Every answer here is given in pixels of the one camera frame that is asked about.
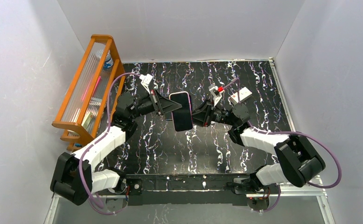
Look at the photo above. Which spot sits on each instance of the blue labelled bottle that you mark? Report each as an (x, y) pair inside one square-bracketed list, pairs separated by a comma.
[(108, 63)]

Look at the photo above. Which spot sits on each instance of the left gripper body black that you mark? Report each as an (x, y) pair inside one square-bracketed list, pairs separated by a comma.
[(157, 102)]

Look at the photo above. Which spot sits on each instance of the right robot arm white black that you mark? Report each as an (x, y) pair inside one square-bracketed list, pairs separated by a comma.
[(298, 160)]

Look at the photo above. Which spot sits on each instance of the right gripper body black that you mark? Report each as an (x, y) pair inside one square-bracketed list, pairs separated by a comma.
[(207, 114)]

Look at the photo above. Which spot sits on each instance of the phone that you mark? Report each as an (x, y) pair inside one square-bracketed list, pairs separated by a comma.
[(182, 117)]

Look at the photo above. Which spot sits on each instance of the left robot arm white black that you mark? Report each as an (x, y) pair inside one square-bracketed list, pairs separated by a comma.
[(75, 177)]

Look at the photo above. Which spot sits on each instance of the orange wooden rack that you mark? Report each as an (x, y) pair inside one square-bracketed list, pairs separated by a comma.
[(91, 95)]

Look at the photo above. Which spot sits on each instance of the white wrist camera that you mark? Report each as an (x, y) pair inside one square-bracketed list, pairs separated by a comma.
[(145, 81), (217, 93)]

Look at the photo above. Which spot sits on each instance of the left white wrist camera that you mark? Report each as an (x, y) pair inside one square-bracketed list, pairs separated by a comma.
[(145, 81)]

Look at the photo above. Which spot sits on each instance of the small white red box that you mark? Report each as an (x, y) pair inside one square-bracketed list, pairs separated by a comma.
[(240, 96)]

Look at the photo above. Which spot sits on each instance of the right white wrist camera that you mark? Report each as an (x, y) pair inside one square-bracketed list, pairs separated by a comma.
[(217, 93)]

